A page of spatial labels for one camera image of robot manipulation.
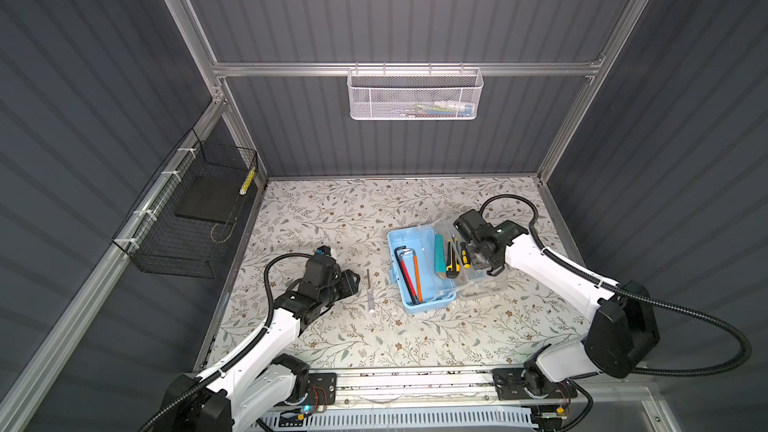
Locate yellow black screwdriver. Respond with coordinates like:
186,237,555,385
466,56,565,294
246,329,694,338
457,241,471,269

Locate clear handled small screwdriver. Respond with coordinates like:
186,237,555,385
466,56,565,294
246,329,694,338
366,269,375,314

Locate yellow black utility knife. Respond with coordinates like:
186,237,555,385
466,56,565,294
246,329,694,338
446,240,461,279

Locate teal utility knife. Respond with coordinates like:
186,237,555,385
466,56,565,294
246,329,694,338
433,234,447,280

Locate red handled hex key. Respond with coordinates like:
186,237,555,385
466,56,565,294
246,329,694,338
397,248,419,306

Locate light blue plastic tool box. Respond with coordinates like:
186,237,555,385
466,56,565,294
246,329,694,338
387,218,509,315

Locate long black hex key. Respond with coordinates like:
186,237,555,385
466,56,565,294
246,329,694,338
394,245,418,306

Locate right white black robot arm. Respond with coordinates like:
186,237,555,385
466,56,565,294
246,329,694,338
453,209,660,398

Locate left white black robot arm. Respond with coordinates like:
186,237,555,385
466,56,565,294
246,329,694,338
140,246,361,431

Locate yellow green marker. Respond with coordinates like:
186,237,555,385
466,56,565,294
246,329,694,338
239,168,256,196

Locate black flat pad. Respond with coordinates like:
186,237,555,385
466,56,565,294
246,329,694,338
174,176,245,224

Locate pens in white basket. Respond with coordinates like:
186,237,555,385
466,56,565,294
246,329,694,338
394,100,477,120

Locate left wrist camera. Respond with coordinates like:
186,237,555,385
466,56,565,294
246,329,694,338
315,245,332,256

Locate right black corrugated cable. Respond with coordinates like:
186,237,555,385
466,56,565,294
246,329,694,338
478,193,753,432

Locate black corrugated cable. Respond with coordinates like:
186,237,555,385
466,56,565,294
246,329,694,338
134,252,316,432
478,193,753,432

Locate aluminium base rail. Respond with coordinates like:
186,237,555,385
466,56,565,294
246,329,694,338
173,367,649,412

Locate black wire mesh basket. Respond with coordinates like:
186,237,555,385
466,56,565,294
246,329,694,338
113,134,259,279

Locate white wire mesh basket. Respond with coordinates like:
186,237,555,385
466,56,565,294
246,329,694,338
346,67,484,121

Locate left black corrugated cable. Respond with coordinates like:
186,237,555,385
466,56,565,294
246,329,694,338
134,252,316,432

